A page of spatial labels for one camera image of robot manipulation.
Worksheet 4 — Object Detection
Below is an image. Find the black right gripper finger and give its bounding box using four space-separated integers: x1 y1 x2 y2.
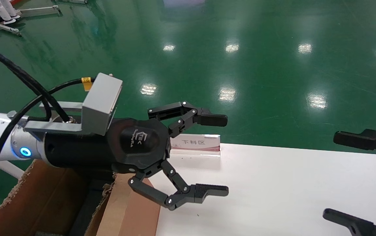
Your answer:
334 129 376 164
322 208 376 236

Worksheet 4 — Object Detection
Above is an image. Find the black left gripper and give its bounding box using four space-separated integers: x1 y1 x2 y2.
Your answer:
43 101 229 211

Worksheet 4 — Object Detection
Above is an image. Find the large open cardboard box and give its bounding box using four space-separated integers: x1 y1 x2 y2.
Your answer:
0 159 160 236

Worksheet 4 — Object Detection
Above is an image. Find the acrylic sign with Chinese text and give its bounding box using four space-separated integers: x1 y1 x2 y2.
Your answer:
170 134 221 157

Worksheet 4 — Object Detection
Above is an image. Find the grey stand of white humanoid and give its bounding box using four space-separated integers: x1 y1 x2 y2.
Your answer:
0 5 61 36

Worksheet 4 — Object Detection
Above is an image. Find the white humanoid robot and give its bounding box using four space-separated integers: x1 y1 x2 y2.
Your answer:
0 0 21 25

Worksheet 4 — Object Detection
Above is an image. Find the grey left wrist camera bracket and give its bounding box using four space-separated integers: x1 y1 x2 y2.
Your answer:
24 73 123 135

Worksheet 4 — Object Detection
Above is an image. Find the black cable with yellow tag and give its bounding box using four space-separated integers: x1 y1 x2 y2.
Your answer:
0 76 96 191

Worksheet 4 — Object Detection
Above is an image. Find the thick black sleeved cable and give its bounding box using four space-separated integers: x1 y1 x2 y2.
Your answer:
0 45 72 123

